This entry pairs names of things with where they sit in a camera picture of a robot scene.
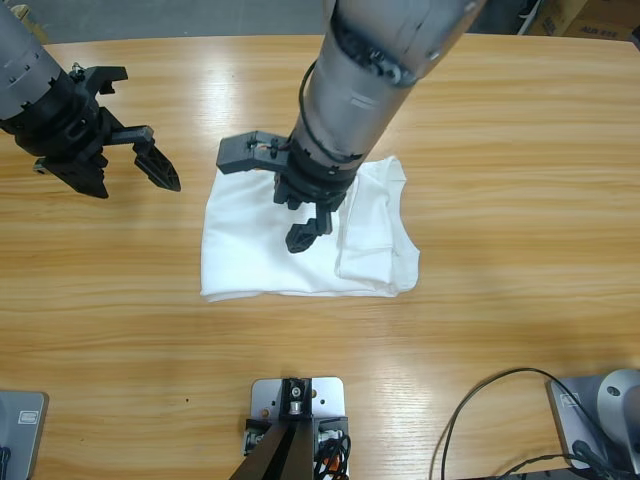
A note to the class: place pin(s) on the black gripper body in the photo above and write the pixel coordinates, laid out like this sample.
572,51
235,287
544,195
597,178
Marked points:
315,180
65,125

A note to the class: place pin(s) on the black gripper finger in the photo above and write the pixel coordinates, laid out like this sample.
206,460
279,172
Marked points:
87,182
302,237
160,172

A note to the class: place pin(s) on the white t-shirt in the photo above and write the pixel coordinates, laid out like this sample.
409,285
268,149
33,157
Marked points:
240,250

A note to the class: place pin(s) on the white slanted leg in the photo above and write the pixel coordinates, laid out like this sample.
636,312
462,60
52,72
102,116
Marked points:
531,16

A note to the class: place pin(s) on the brown cardboard box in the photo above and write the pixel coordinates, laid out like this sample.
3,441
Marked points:
555,20

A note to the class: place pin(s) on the dark printed box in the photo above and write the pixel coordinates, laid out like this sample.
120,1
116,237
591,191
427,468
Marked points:
600,25

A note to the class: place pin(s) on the dark camera post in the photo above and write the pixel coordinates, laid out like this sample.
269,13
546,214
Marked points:
280,455

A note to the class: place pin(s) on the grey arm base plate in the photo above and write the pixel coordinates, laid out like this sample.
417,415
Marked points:
22,450
567,435

